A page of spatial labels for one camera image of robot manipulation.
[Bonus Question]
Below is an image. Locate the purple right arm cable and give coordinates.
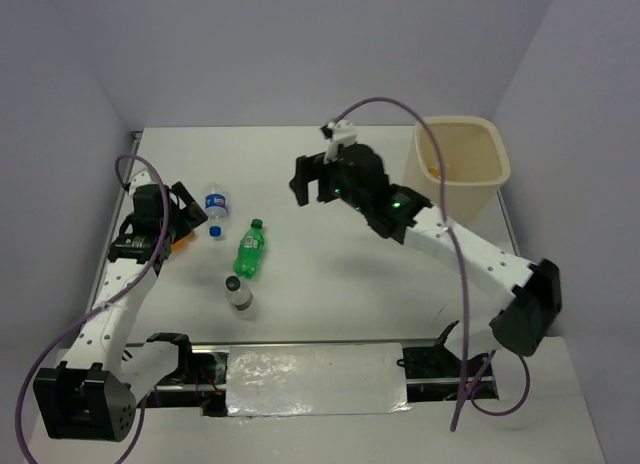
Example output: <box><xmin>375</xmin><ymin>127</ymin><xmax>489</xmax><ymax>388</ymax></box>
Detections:
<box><xmin>332</xmin><ymin>97</ymin><xmax>532</xmax><ymax>433</ymax></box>

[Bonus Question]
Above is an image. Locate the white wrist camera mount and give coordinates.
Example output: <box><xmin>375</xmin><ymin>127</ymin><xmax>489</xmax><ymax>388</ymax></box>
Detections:
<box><xmin>320</xmin><ymin>120</ymin><xmax>357</xmax><ymax>164</ymax></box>
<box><xmin>128</xmin><ymin>168</ymin><xmax>155</xmax><ymax>196</ymax></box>

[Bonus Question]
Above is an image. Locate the clear Pepsi-label bottle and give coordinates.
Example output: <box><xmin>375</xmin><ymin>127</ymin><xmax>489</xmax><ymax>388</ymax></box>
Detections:
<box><xmin>204</xmin><ymin>183</ymin><xmax>229</xmax><ymax>240</ymax></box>

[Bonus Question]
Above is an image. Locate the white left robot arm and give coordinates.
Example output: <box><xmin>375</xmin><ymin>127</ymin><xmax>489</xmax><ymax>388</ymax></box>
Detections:
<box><xmin>33</xmin><ymin>177</ymin><xmax>206</xmax><ymax>442</ymax></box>

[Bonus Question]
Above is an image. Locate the metal rail with electronics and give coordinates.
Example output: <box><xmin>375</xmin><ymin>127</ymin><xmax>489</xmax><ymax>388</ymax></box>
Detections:
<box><xmin>119</xmin><ymin>336</ymin><xmax>500</xmax><ymax>416</ymax></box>

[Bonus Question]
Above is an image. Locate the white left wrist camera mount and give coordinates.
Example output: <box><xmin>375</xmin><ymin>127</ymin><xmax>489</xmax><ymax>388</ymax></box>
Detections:
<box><xmin>128</xmin><ymin>168</ymin><xmax>155</xmax><ymax>196</ymax></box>

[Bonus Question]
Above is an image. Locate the silver foil sheet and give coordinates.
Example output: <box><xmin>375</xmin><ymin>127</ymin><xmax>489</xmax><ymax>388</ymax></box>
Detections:
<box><xmin>226</xmin><ymin>343</ymin><xmax>410</xmax><ymax>417</ymax></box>

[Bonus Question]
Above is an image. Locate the green soda bottle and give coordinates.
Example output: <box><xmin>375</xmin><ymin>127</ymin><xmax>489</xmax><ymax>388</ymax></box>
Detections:
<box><xmin>233</xmin><ymin>218</ymin><xmax>265</xmax><ymax>279</ymax></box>

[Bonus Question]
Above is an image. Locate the beige plastic bin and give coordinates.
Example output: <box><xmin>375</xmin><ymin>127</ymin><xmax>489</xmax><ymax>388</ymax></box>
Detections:
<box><xmin>402</xmin><ymin>116</ymin><xmax>511</xmax><ymax>225</ymax></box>

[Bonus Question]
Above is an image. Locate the clear bottle black cap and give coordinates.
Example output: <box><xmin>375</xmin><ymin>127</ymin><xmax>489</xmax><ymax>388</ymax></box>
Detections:
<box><xmin>225</xmin><ymin>275</ymin><xmax>257</xmax><ymax>321</ymax></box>

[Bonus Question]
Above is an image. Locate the orange juice bottle lying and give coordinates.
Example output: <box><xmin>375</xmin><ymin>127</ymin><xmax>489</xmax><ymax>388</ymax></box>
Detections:
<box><xmin>171</xmin><ymin>231</ymin><xmax>195</xmax><ymax>252</ymax></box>

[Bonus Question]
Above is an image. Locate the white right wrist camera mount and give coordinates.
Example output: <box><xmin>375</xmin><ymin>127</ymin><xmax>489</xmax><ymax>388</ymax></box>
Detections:
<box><xmin>320</xmin><ymin>120</ymin><xmax>357</xmax><ymax>164</ymax></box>

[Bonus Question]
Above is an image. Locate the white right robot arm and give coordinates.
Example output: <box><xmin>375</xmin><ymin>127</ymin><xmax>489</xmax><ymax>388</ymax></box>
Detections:
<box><xmin>289</xmin><ymin>144</ymin><xmax>562</xmax><ymax>375</ymax></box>

